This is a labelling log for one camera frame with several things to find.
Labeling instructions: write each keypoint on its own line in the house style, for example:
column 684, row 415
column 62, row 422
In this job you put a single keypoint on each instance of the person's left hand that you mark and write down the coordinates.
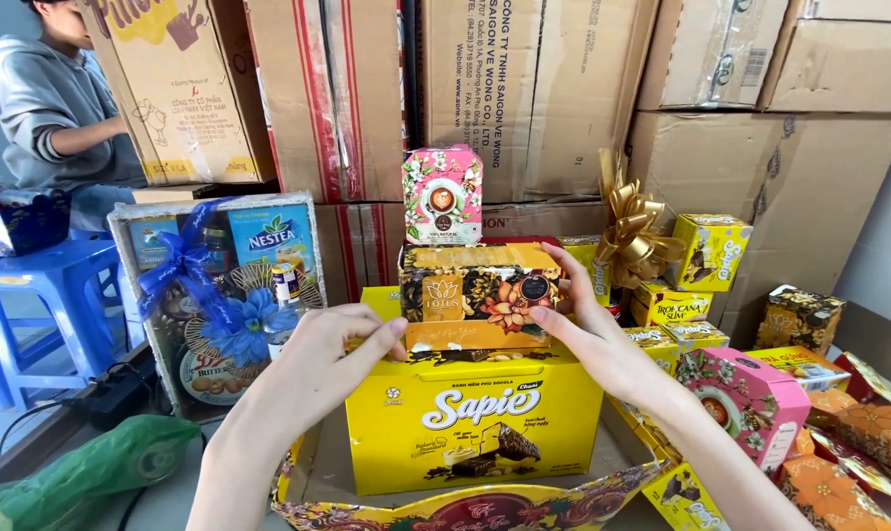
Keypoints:
column 320, row 369

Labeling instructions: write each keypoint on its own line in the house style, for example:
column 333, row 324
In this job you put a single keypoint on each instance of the person's right hand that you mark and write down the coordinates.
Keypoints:
column 607, row 339

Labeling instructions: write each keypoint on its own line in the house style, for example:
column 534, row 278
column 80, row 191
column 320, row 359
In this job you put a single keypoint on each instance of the black floral tea box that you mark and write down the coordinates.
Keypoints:
column 475, row 295

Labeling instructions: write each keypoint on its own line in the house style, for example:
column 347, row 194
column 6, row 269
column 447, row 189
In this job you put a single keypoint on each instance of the small yellow cake box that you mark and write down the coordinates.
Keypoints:
column 681, row 501
column 699, row 335
column 655, row 346
column 710, row 251

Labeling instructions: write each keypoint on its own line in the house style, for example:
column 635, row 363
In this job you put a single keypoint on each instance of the yellow sweetener box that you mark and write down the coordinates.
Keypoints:
column 670, row 306

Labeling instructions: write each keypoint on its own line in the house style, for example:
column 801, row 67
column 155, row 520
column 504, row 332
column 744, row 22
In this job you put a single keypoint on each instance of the gold ribbon bow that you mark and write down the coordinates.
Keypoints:
column 633, row 228

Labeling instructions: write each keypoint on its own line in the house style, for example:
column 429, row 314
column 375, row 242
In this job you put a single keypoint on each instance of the wrapped hamper with blue ribbon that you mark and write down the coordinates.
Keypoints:
column 217, row 302

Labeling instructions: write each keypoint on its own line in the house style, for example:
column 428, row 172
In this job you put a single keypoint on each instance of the pink floral coffee box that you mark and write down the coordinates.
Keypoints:
column 443, row 195
column 747, row 405

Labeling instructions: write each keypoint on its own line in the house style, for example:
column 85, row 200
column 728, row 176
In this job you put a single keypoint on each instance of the large yellow cake box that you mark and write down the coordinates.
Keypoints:
column 475, row 420

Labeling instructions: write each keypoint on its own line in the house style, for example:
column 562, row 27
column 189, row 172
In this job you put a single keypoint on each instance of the small black floral box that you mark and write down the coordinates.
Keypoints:
column 799, row 321

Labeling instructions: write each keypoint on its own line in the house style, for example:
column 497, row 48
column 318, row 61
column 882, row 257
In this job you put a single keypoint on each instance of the flat yellow tea box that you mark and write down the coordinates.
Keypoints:
column 803, row 365

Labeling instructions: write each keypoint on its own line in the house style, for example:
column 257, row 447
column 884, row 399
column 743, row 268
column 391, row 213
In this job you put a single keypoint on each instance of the black power strip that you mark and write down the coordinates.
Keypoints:
column 121, row 394

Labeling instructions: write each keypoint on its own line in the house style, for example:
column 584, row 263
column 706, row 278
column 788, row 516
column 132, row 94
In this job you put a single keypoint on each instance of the floral cardboard gift tray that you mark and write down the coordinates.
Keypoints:
column 482, row 512

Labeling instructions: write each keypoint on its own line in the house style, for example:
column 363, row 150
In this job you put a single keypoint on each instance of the stack of cardboard cartons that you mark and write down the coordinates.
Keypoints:
column 563, row 88

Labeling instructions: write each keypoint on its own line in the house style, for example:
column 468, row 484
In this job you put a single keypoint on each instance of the green plastic bag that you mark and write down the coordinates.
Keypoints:
column 84, row 472

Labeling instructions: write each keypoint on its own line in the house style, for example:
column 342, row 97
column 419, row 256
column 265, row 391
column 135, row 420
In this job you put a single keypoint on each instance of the orange floral box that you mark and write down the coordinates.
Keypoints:
column 828, row 494
column 869, row 428

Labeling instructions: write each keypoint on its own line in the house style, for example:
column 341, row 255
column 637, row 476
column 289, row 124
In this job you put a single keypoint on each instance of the gold red foil wrapper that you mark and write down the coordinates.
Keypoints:
column 876, row 383

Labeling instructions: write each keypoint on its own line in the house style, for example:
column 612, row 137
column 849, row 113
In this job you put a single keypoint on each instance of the blue plastic stool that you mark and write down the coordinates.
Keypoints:
column 54, row 295

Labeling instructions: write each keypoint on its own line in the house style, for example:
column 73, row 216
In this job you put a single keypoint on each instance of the dark blue gift box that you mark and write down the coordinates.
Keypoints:
column 18, row 225

